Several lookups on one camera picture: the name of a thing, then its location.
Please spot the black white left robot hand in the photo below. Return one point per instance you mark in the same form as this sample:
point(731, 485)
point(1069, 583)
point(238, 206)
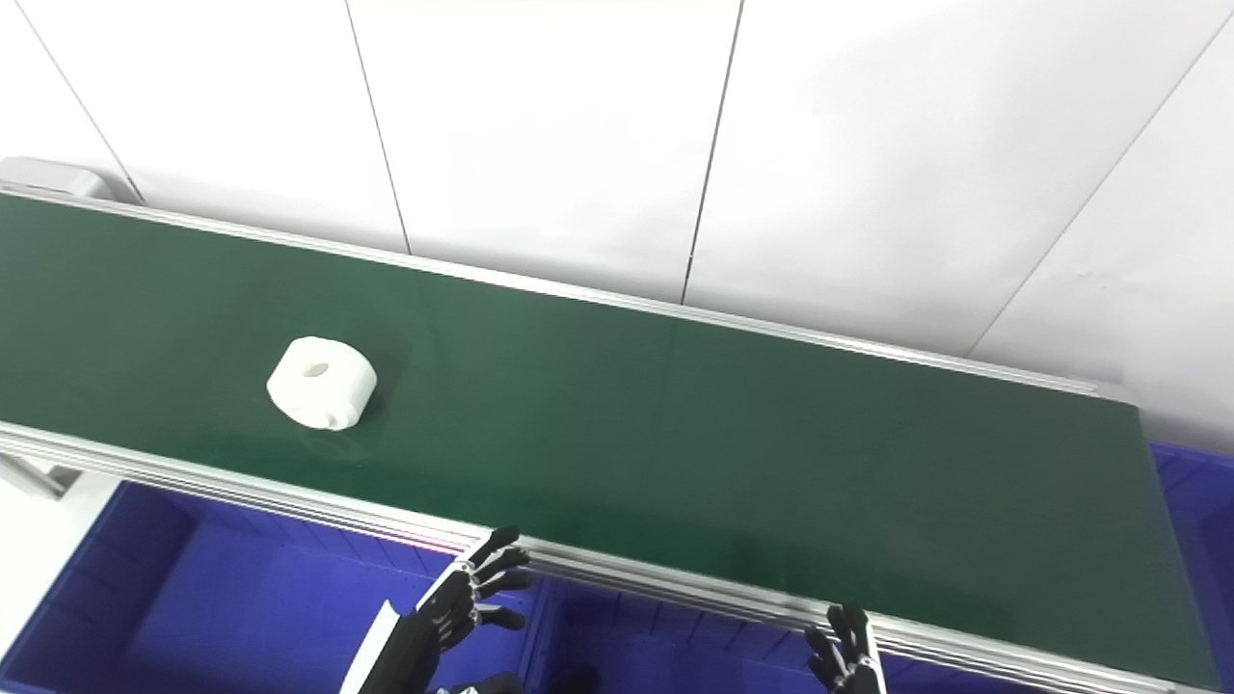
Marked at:
point(439, 617)

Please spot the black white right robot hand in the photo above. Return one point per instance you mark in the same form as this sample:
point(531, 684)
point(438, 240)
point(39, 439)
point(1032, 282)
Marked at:
point(848, 665)

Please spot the white cylindrical part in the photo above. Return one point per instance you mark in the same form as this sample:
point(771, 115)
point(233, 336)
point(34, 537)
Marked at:
point(323, 384)

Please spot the black plastic part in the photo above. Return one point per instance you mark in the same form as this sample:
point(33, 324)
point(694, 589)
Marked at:
point(578, 681)

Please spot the green conveyor belt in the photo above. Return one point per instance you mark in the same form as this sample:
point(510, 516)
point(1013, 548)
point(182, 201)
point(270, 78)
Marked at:
point(627, 578)
point(617, 434)

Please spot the large blue plastic bin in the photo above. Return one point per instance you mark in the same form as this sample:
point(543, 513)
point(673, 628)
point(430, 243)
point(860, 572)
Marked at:
point(1195, 501)

